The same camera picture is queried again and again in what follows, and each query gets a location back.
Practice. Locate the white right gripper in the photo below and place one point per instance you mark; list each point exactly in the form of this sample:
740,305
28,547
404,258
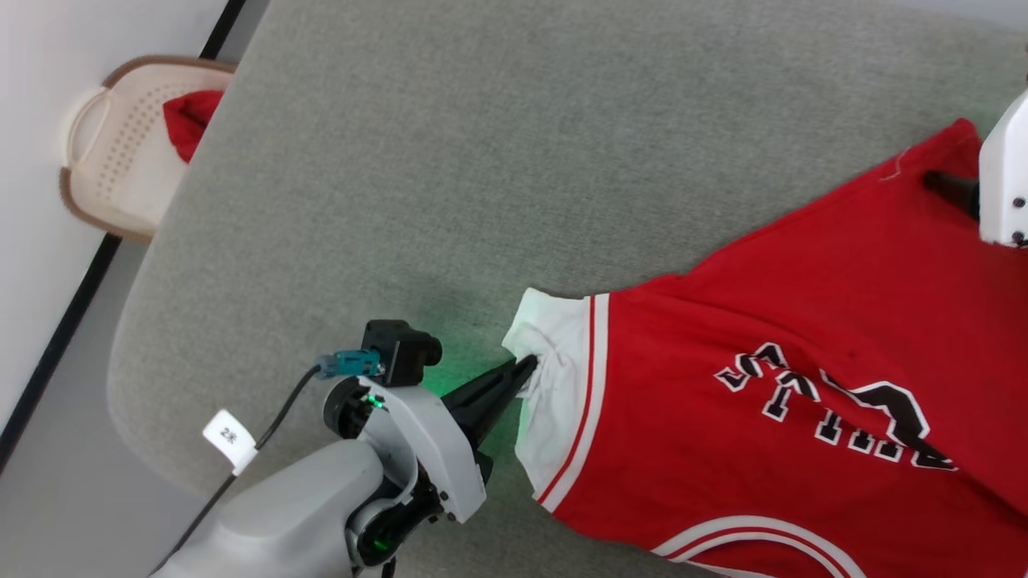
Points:
1005,185

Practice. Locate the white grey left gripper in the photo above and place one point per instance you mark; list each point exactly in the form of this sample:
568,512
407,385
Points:
434,449

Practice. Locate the red basketball jersey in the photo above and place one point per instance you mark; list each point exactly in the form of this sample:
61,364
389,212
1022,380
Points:
723,337

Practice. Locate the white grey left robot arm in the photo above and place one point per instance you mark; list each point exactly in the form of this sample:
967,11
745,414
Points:
289,514

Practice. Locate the grey cushioned table pad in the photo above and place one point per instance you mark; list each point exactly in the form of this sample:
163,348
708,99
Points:
482,160

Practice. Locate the red cloth in basket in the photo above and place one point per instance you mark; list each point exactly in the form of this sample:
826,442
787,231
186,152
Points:
191,120

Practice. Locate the black baseboard strip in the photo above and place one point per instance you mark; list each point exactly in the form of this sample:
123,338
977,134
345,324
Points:
68,321

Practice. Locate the beige perforated laundry basket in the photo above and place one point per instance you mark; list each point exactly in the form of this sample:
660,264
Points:
112,160

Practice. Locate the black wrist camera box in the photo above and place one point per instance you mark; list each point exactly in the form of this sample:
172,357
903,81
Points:
401,349

